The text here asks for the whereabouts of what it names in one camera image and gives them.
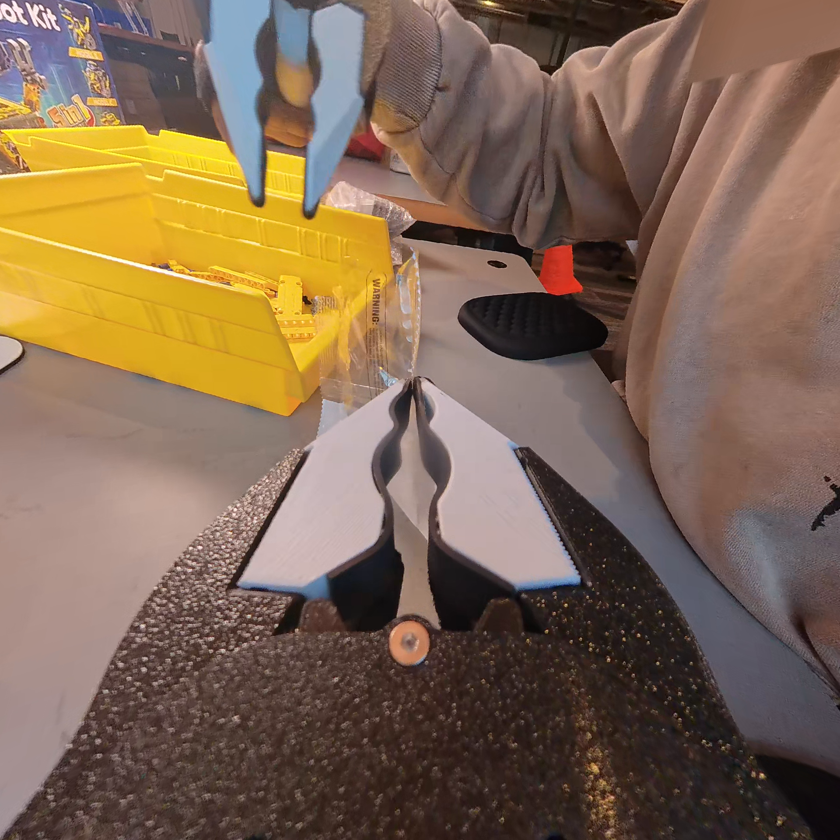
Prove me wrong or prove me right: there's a person's right hand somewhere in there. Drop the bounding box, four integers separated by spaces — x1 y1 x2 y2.
195 37 319 152

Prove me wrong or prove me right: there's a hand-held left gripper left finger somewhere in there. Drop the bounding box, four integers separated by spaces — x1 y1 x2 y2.
239 380 414 599

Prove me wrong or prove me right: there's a clear plastic bag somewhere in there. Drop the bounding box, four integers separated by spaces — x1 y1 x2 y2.
322 182 416 240

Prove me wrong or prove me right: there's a person's right forearm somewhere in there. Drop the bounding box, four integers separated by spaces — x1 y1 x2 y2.
357 0 699 253

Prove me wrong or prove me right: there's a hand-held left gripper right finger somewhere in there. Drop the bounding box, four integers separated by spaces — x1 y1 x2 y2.
415 380 581 603

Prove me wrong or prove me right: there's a grey desk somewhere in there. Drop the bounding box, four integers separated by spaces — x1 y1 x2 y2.
0 155 840 840

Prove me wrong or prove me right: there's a pile of toy bricks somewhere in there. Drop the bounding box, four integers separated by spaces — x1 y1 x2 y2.
158 260 322 345

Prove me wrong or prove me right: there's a small clear bag white label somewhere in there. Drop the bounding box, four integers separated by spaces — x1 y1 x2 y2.
315 243 425 626

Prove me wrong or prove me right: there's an orange traffic cone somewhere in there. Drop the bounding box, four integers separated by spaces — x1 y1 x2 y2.
539 243 586 299

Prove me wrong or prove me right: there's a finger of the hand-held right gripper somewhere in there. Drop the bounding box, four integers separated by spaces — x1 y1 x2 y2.
204 0 275 210
302 0 370 219

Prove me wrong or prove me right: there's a printed toy box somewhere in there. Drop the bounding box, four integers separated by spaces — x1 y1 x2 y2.
0 0 127 172

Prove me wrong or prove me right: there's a yellow bin with bricks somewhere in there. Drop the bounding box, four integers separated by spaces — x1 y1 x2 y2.
0 163 396 418
0 125 350 200

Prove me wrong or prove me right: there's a black wrist rest pad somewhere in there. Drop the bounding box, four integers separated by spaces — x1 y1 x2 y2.
457 290 610 363

